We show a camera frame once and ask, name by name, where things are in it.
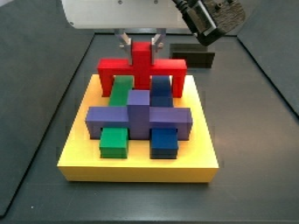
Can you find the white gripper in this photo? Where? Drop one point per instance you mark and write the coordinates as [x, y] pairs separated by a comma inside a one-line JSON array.
[[124, 14]]

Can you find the red cross-shaped block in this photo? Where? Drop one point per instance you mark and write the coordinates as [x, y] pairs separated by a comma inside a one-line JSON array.
[[142, 67]]

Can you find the yellow base board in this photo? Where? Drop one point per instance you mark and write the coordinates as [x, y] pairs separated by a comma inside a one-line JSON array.
[[194, 166]]

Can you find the purple cross-shaped block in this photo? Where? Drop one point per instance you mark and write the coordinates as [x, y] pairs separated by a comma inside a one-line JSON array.
[[142, 118]]

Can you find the green rectangular block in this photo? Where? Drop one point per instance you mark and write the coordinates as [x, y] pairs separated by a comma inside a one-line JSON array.
[[113, 136]]

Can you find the blue rectangular block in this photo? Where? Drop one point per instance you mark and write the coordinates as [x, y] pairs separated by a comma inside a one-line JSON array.
[[162, 137]]

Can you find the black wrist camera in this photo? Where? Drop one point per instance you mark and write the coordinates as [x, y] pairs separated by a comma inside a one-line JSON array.
[[210, 18]]

